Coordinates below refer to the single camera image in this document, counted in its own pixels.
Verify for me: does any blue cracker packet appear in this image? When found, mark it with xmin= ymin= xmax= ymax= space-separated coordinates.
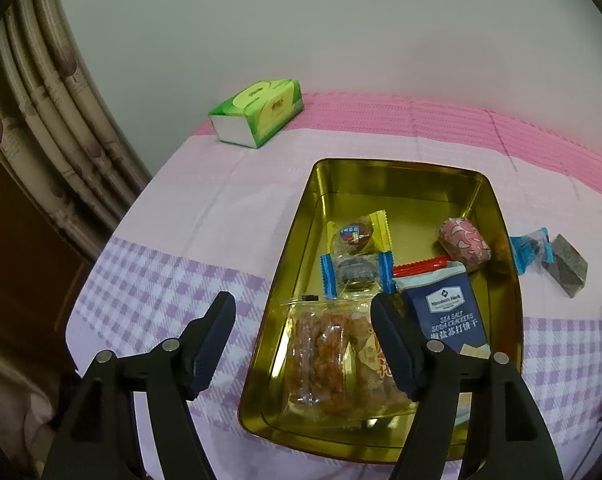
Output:
xmin=396 ymin=265 xmax=492 ymax=426

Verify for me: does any yellow-edged snack packet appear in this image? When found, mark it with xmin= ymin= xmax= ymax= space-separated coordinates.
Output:
xmin=327 ymin=210 xmax=392 ymax=261

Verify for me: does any brown wooden cabinet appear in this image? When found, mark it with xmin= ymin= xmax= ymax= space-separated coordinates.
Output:
xmin=0 ymin=130 xmax=98 ymax=361

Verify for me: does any grey-green triangular packet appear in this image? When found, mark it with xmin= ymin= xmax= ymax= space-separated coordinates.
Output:
xmin=541 ymin=233 xmax=589 ymax=300

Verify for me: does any red gold-lined tin box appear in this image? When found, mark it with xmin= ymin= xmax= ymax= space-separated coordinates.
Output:
xmin=238 ymin=158 xmax=524 ymax=463

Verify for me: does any pink and purple checked bedsheet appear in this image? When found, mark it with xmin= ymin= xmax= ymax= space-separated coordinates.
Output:
xmin=66 ymin=91 xmax=602 ymax=480

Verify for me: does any blue-ended clear candy wrapper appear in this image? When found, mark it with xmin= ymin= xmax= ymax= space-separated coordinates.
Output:
xmin=510 ymin=227 xmax=554 ymax=276

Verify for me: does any beige patterned curtain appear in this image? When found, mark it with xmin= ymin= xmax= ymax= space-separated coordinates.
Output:
xmin=0 ymin=0 xmax=154 ymax=261

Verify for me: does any orange-yellow snack packet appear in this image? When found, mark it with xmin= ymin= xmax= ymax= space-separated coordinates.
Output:
xmin=348 ymin=310 xmax=416 ymax=418

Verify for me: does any pink patterned snack packet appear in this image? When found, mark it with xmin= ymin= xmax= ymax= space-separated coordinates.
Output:
xmin=437 ymin=216 xmax=492 ymax=275

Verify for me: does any red-edged snack packet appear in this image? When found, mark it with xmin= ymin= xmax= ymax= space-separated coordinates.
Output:
xmin=391 ymin=255 xmax=454 ymax=279

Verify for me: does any green tissue box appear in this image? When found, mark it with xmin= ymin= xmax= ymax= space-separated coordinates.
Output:
xmin=208 ymin=78 xmax=305 ymax=149

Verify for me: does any clear packet of crispy snack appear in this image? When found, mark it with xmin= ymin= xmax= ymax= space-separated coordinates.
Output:
xmin=281 ymin=296 xmax=366 ymax=416

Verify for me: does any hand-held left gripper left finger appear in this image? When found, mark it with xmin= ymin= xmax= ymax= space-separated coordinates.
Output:
xmin=43 ymin=291 xmax=238 ymax=480

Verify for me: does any blue-ended dark cookie packet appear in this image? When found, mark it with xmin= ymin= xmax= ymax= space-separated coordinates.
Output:
xmin=321 ymin=251 xmax=398 ymax=301

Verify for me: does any pale pink cloth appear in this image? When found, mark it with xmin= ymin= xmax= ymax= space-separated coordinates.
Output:
xmin=0 ymin=340 xmax=76 ymax=461

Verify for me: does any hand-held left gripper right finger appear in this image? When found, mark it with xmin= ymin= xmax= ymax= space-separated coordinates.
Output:
xmin=370 ymin=294 xmax=564 ymax=480

